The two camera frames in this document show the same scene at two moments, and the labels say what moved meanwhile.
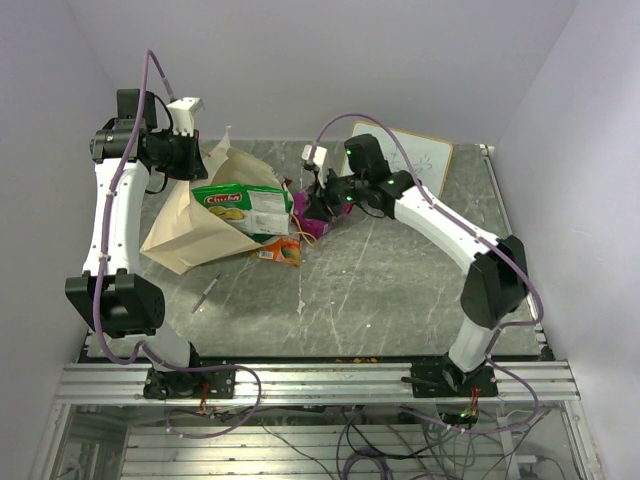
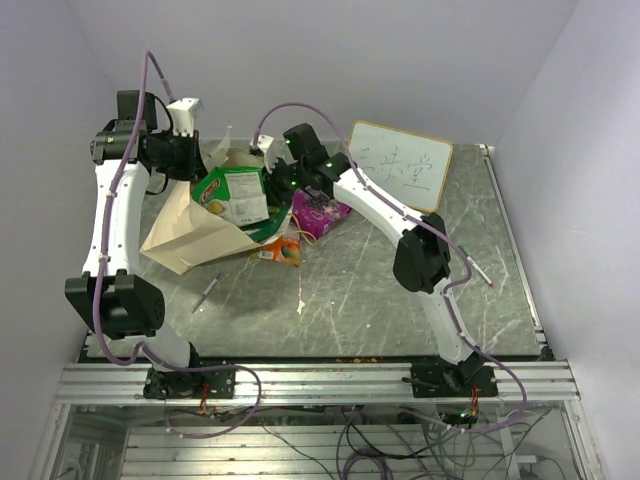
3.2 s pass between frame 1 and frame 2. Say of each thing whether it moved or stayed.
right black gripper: moved
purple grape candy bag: stayed
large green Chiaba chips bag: moved
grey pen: stayed
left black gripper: stayed
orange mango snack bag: stayed
